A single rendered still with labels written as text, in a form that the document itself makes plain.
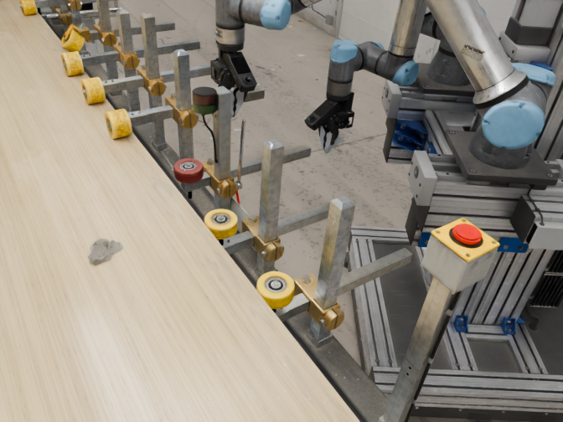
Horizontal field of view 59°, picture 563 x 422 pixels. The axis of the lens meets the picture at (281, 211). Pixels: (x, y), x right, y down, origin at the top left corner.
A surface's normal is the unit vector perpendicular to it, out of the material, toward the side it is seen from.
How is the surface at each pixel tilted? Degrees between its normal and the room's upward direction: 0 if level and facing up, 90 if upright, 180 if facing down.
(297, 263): 0
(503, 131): 96
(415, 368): 90
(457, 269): 90
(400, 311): 0
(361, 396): 0
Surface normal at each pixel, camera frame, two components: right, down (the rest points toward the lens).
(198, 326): 0.07, -0.79
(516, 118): -0.37, 0.62
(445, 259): -0.84, 0.29
